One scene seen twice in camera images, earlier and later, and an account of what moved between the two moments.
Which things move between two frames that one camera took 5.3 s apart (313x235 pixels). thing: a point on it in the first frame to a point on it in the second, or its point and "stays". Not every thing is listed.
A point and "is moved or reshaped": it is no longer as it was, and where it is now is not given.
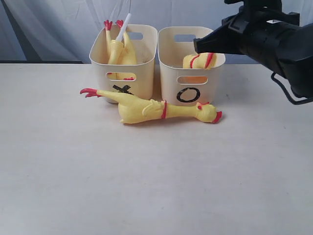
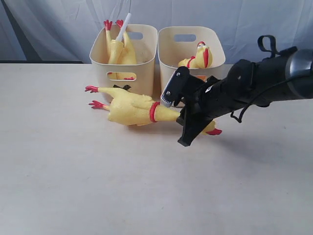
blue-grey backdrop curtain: (63, 31) stays
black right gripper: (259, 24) to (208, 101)
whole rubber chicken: (136, 111) is moved or reshaped
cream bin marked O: (181, 86) stays
